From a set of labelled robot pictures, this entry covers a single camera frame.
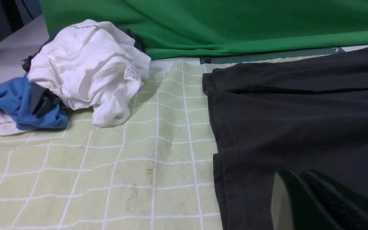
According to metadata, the light green checkered cloth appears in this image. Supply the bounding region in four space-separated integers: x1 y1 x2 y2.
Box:
0 60 232 230

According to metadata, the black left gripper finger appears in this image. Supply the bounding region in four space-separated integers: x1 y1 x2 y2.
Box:
271 170 368 230

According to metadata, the blue crumpled garment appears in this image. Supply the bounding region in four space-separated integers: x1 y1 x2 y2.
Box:
0 77 69 136

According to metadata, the dark gray long-sleeved shirt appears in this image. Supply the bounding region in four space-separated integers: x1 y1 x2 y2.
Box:
202 48 368 230

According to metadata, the green backdrop cloth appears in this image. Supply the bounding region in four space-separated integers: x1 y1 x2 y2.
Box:
40 0 368 59

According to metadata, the white crumpled garment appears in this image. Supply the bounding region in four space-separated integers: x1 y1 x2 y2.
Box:
0 19 151 136

